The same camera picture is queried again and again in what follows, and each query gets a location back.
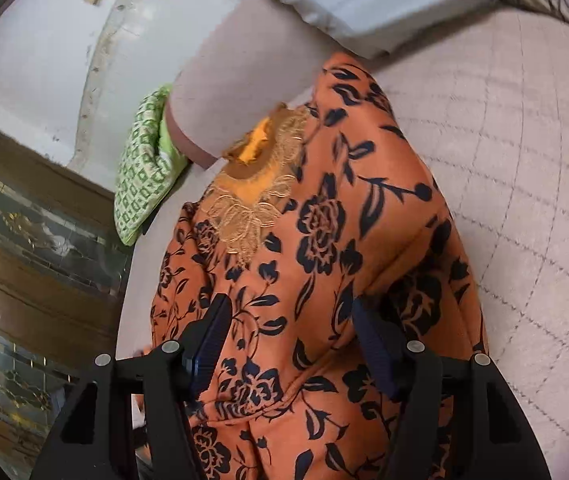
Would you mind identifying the pink cushion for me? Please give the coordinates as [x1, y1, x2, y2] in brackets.
[164, 0, 340, 171]

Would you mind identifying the white pillow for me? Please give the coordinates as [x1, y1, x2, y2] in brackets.
[199, 0, 528, 58]

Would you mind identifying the pink quilted bed cover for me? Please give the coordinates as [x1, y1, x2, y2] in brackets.
[114, 7, 569, 461]

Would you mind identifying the wooden door with glass panels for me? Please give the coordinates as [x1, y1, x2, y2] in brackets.
[0, 107, 135, 461]

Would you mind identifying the green patterned cushion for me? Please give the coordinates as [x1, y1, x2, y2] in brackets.
[113, 84, 189, 247]

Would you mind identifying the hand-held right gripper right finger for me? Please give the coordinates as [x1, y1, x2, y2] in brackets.
[352, 297, 553, 480]

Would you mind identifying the orange black floral garment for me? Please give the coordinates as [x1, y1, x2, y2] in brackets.
[134, 52, 490, 480]

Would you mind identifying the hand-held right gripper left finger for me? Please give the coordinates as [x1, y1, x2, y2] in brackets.
[29, 292, 235, 480]

